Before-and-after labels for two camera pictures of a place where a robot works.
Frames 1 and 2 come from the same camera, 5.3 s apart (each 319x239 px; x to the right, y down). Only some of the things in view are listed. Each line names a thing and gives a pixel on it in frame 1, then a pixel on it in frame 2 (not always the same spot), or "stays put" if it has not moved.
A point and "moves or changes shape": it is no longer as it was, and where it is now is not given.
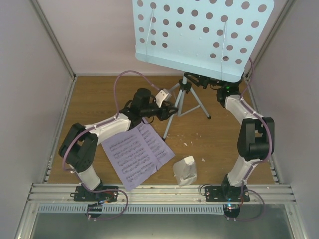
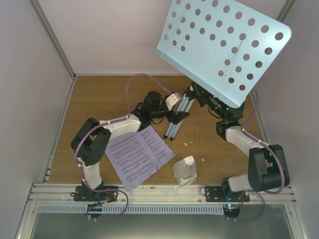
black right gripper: (202, 80) to (204, 97)
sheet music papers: (136, 154) stays put
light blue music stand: (216, 39) moves or changes shape
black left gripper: (165, 110) to (178, 118)
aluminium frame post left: (55, 39) stays put
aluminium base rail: (162, 193) stays put
